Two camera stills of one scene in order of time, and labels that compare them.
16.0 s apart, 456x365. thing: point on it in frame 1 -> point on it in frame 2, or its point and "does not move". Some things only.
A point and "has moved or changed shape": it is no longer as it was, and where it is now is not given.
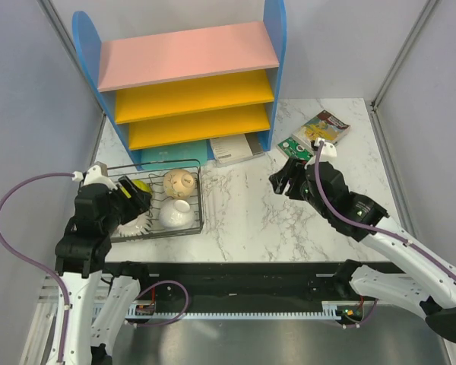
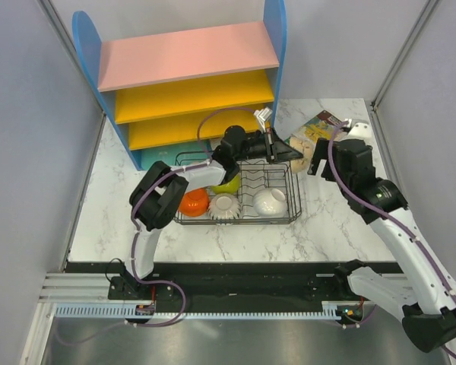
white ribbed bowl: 136,226 -> 224,206
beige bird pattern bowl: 178,183 has moved or changed shape
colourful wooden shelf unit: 181,88 does not move
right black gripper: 296,172 -> 321,151
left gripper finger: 140,198 -> 281,150
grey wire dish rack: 177,200 has moved or changed shape
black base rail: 246,282 does not move
